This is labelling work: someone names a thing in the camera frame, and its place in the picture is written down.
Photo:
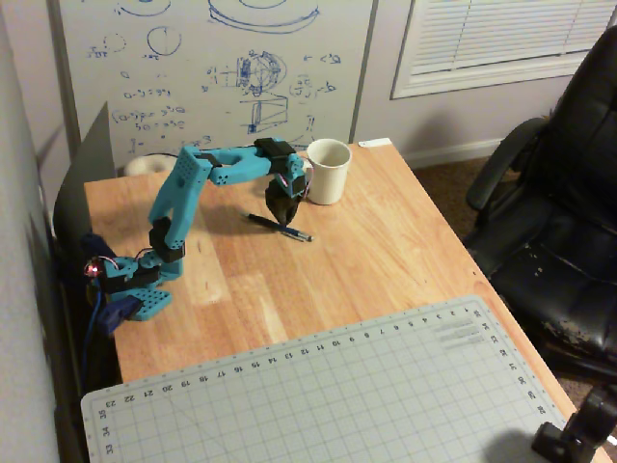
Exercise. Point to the dark grey flat panel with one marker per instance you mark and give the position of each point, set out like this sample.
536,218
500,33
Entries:
87,159

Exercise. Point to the small white tag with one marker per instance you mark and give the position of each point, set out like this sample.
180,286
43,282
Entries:
376,142

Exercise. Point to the whiteboard with blue drawings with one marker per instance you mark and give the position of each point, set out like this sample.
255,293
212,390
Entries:
193,96

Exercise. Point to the grey cutting mat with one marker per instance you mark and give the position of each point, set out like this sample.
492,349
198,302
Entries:
289,395

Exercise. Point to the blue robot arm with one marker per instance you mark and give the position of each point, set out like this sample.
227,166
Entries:
178,193

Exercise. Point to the dark blue pen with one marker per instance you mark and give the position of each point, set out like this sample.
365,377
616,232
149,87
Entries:
262,222

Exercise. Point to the black motor controller board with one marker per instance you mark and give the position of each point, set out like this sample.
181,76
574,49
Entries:
96,270

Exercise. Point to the white ceramic mug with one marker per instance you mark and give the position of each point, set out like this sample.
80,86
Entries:
328,183

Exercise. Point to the black camera stand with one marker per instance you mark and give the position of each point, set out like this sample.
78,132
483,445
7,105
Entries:
578,429

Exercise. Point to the white window blinds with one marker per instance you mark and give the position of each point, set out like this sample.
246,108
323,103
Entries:
506,34

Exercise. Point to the black leather office chair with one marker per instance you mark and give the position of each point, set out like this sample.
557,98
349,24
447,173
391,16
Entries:
554,241

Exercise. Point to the white round object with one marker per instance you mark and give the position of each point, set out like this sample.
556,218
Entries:
144,166

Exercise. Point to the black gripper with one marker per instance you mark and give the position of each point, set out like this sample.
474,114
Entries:
280,204

